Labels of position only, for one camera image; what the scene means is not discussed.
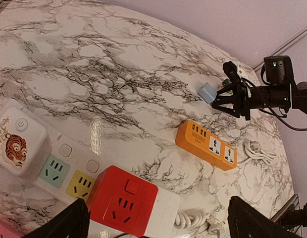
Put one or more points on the white multicolour power strip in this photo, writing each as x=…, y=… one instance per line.
x=71, y=170

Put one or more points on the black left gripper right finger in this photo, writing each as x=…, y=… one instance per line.
x=246, y=222

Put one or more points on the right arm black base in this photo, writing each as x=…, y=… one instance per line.
x=294, y=218

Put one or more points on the orange power strip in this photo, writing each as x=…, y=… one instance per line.
x=198, y=141

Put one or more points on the light blue plug adapter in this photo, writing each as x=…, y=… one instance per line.
x=207, y=93

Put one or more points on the aluminium front rail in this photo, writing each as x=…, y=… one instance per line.
x=292, y=204

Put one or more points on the green plug adapter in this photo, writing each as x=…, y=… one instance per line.
x=227, y=83

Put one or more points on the white cube adapter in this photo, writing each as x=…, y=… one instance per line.
x=24, y=144

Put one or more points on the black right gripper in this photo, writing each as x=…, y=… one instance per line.
x=278, y=92

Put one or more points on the red cube socket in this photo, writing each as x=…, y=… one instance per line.
x=122, y=201

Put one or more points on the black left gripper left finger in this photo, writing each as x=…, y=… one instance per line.
x=72, y=222

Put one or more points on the pink triangular power strip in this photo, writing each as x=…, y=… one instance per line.
x=8, y=232

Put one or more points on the right aluminium frame post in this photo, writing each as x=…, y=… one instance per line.
x=292, y=41

